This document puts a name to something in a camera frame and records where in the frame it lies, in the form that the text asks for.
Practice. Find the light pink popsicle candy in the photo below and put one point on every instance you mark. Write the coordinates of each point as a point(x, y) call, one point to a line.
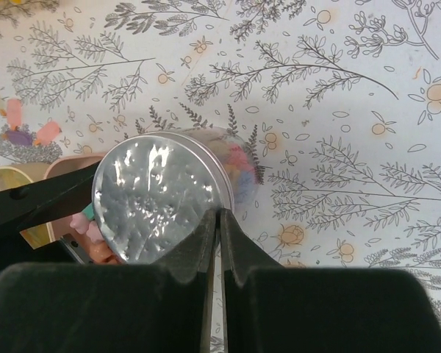
point(46, 134)

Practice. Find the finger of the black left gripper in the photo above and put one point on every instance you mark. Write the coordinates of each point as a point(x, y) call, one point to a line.
point(37, 204)

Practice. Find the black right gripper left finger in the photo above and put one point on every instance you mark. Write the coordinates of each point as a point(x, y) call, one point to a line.
point(161, 307)

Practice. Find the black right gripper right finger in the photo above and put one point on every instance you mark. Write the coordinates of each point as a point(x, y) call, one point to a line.
point(268, 307)

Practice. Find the floral table mat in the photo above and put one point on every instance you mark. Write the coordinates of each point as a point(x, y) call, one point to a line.
point(340, 102)

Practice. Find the pink oval candy box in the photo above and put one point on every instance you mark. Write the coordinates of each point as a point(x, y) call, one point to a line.
point(79, 229)

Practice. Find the purple popsicle candy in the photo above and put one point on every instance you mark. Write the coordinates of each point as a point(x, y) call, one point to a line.
point(18, 137)

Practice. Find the clear glass jar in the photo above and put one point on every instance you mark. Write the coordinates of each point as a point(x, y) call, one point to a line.
point(237, 159)

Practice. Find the silver jar lid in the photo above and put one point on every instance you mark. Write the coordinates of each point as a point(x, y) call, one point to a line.
point(151, 191)

